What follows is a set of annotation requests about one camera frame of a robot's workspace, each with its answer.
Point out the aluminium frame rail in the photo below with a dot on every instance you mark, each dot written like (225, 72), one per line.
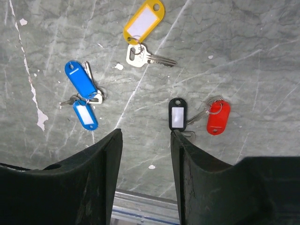
(131, 208)

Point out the yellow key tag key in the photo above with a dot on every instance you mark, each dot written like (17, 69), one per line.
(143, 22)

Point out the red key tag key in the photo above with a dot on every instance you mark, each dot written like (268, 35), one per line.
(218, 111)

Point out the blue key tag lower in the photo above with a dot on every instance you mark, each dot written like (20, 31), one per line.
(83, 111)

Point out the blue key tag upper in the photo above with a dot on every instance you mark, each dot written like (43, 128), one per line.
(81, 78)

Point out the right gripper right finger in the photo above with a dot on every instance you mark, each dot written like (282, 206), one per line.
(255, 191)

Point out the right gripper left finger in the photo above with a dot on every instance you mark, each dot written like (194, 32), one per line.
(78, 190)

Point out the black key tag key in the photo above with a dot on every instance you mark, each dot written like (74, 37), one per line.
(177, 117)

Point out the blue key tag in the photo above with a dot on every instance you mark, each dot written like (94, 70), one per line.
(83, 111)
(81, 78)

